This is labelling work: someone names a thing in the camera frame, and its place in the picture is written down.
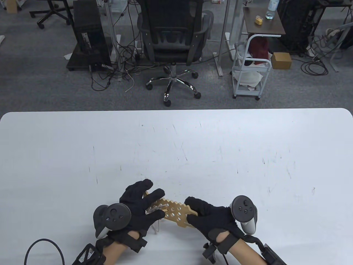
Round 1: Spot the coil of black cable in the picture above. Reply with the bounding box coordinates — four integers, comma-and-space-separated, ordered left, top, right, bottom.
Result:
300, 59, 329, 76

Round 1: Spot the clear water bottle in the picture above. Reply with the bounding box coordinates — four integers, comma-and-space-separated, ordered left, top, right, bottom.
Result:
265, 0, 279, 20

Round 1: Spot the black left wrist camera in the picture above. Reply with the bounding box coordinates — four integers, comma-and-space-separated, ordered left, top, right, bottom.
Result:
73, 243, 106, 265

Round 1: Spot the white rolling cart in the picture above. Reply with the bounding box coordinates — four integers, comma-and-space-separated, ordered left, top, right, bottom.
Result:
232, 35, 273, 100

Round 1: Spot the person's left forearm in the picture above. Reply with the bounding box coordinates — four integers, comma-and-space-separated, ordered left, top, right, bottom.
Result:
102, 232, 140, 265

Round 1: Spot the black grey hand controller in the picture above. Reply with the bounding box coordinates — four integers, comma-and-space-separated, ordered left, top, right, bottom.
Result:
93, 203, 131, 239
230, 195, 259, 235

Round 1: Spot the dark brown side table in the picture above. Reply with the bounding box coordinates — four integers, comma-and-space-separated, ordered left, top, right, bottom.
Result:
243, 6, 286, 38

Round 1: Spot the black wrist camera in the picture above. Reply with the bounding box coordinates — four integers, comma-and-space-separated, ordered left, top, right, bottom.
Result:
73, 243, 106, 265
258, 243, 287, 265

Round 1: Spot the black mesh office chair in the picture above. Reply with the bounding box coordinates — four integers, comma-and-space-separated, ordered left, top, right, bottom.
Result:
137, 0, 214, 107

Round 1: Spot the dark red bag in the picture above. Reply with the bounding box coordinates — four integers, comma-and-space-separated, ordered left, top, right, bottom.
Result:
248, 37, 269, 66

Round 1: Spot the black right glove sensor module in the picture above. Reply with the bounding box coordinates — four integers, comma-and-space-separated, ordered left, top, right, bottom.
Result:
202, 242, 217, 262

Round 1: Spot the black grey right hand controller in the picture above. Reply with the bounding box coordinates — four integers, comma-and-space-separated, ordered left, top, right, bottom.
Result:
230, 195, 259, 235

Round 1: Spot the person's right hand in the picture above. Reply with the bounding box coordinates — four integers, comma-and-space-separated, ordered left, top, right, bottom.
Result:
184, 197, 258, 254

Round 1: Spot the white cloth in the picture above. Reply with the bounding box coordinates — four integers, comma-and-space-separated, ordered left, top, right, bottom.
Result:
234, 69, 263, 86

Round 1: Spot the person's right forearm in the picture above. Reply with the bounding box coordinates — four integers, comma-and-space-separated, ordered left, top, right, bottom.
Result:
219, 233, 268, 265

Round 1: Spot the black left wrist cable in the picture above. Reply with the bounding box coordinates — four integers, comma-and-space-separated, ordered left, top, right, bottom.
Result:
25, 239, 66, 265

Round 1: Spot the grey desk leg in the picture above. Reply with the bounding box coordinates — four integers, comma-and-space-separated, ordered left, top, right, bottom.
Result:
317, 22, 353, 73

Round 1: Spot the black glove sensor module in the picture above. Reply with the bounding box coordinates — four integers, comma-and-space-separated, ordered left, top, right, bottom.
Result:
202, 242, 217, 262
125, 237, 147, 253

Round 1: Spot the person's left hand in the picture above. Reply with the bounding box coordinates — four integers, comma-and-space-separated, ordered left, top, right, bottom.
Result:
106, 179, 166, 243

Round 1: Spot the aluminium frame post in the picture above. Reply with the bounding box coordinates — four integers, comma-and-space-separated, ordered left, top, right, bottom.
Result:
218, 0, 231, 77
103, 0, 122, 82

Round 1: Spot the cream rope with wooden needle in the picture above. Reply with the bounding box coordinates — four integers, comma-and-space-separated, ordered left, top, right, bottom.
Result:
146, 203, 166, 234

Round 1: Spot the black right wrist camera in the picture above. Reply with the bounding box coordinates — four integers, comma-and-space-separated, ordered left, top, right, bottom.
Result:
258, 243, 287, 265

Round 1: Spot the tangle of black floor cables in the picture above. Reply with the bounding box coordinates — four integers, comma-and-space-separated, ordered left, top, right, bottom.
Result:
89, 33, 155, 91

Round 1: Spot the thin white floor cable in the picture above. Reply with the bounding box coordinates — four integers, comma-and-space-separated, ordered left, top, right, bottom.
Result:
125, 68, 135, 93

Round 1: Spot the black computer tower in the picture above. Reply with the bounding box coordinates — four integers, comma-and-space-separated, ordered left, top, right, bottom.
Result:
72, 0, 112, 69

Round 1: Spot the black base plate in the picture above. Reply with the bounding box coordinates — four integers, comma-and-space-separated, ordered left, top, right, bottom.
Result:
66, 43, 113, 73

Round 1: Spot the wooden crocodile lacing toy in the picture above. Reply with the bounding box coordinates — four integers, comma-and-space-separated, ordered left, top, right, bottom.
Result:
143, 190, 199, 229

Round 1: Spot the clear plastic box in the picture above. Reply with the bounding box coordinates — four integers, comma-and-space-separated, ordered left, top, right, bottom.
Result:
110, 0, 129, 13

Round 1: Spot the brown cardboard box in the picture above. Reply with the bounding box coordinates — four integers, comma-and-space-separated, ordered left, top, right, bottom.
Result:
270, 52, 292, 70

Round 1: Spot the black grey left hand controller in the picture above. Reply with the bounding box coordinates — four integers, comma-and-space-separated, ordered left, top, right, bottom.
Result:
93, 203, 131, 239

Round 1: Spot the black equipment cabinet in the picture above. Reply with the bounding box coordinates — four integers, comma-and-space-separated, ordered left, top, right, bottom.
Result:
277, 0, 317, 53

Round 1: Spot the black swivel chair base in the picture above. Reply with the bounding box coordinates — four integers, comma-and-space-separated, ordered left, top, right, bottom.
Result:
29, 0, 73, 30

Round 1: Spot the black left glove sensor module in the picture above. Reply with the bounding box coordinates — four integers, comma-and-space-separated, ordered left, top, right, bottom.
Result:
125, 237, 147, 253

